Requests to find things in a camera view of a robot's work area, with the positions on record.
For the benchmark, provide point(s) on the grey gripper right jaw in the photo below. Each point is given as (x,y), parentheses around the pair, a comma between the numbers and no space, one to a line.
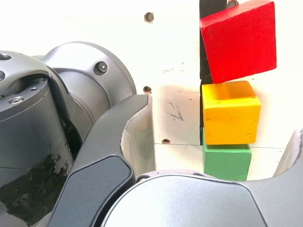
(201,203)

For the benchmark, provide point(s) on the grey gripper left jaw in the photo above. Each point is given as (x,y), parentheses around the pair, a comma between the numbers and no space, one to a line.
(99,165)

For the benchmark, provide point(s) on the green cube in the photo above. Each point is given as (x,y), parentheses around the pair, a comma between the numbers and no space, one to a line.
(225,163)

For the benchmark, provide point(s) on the yellow cube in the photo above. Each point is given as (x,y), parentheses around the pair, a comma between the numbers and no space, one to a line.
(229,118)

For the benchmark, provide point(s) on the red cube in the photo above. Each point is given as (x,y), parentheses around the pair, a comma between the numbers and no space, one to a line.
(239,42)

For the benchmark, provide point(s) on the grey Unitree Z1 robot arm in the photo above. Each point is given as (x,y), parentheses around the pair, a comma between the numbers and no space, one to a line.
(26,123)

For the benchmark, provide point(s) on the black tape strip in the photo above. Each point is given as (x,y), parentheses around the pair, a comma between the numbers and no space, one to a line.
(208,9)

